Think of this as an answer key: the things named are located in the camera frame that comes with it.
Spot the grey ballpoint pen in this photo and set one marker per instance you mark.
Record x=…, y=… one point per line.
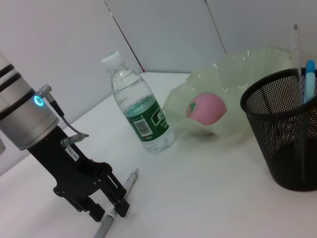
x=131, y=178

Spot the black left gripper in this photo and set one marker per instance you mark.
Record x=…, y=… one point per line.
x=71, y=171

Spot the pink toy peach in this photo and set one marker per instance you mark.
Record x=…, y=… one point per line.
x=208, y=109

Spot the blue scissors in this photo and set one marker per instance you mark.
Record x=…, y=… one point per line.
x=309, y=81

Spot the pale green glass fruit plate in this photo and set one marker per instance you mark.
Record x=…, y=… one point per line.
x=247, y=69

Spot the clear water bottle green label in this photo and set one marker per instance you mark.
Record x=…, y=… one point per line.
x=128, y=99

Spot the black mesh pen cup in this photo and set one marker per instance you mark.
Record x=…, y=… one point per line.
x=272, y=148

